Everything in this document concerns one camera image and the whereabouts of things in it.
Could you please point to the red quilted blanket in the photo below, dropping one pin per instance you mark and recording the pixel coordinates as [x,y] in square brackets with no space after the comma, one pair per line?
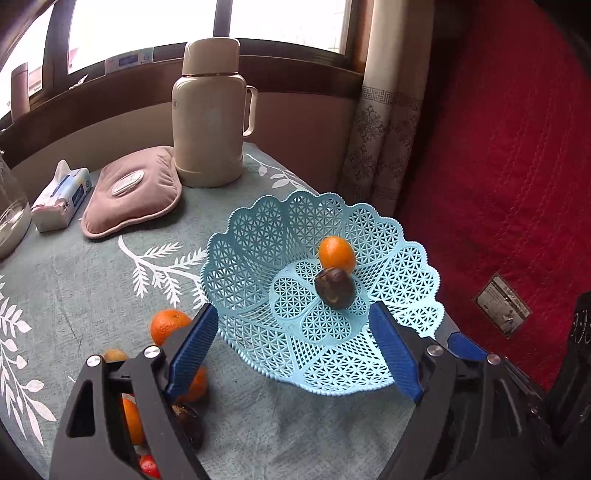
[485,161]

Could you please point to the white and blue box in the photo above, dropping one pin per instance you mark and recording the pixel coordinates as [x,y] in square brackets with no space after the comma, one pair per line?
[129,60]

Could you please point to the dark wooden window frame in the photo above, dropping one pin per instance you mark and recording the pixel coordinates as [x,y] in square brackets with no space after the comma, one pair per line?
[277,50]

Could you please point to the small orange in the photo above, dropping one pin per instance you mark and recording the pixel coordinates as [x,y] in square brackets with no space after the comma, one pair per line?
[337,251]
[196,385]
[168,325]

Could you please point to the green leaf print tablecloth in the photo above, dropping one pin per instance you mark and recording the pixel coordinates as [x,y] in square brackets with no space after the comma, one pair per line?
[92,286]

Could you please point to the rectangular label tag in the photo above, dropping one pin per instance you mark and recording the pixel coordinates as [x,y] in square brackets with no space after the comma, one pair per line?
[503,304]

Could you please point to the light blue lattice basket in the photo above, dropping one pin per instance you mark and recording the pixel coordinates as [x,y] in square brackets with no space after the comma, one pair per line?
[258,258]

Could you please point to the red tomato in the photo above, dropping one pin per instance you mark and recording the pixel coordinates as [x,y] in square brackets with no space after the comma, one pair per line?
[150,466]

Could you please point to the pink hot water bag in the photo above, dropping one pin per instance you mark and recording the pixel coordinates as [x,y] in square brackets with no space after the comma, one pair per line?
[138,207]

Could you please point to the patterned beige curtain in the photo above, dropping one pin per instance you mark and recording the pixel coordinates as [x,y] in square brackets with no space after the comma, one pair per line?
[383,115]

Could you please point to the brown kiwi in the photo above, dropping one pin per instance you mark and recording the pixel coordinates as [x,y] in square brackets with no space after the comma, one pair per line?
[115,355]

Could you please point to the glass electric kettle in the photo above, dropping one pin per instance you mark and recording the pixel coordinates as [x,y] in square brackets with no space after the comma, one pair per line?
[11,217]

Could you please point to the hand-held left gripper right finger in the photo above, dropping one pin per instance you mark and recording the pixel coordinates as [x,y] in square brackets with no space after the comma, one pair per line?
[397,355]

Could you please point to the large orange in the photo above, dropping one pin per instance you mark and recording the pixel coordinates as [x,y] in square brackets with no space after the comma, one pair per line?
[131,420]

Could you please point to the dark brown mangosteen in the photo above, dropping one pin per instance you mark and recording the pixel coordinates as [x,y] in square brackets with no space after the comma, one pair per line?
[191,427]
[334,290]

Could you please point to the cream thermos flask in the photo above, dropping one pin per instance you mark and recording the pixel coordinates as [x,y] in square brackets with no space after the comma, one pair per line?
[207,115]

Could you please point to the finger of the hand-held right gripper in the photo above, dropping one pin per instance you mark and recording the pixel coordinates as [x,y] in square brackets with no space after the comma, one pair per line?
[466,345]

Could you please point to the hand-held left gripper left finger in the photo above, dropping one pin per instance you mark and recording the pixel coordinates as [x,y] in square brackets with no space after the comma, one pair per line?
[194,350]

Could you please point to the soft tissue pack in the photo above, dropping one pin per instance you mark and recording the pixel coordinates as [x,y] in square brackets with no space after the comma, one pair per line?
[60,198]

